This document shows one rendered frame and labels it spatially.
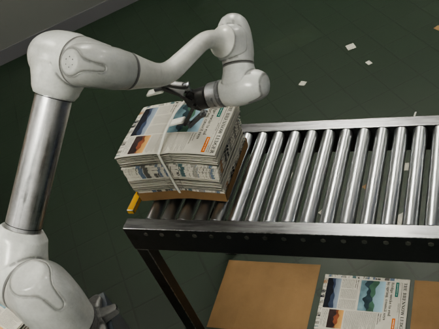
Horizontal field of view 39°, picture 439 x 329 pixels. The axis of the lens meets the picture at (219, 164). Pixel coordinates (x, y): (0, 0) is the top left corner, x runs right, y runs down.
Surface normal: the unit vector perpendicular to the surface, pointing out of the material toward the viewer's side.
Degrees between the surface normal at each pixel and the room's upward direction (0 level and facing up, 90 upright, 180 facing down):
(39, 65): 48
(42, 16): 90
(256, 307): 0
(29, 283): 3
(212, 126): 8
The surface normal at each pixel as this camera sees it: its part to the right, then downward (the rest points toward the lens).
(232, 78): -0.52, -0.11
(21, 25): 0.33, 0.55
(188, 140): -0.26, -0.72
